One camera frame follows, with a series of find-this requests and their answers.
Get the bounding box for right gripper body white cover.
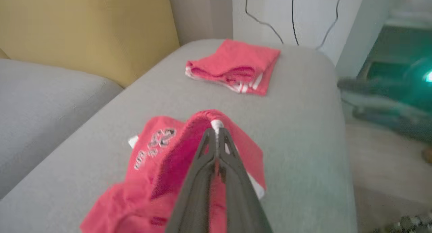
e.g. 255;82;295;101
403;57;432;105

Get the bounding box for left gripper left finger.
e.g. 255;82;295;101
165;128;216;233

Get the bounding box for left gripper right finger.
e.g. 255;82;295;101
216;127;274;233

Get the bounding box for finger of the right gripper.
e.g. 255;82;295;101
337;78;405;86
337;85;405;93

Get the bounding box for red shorts with white stripe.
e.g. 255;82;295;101
79;109;267;233

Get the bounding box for red Bulls basketball jersey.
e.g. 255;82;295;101
185;40;281;97

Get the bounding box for grey sofa seat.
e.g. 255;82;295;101
0;39;358;233

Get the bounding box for grey sofa cushion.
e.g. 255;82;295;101
0;59;124;200

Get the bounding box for yellow sofa cushion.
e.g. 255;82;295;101
0;0;180;88

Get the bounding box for black wall cable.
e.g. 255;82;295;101
245;0;284;45
315;0;345;51
291;0;300;46

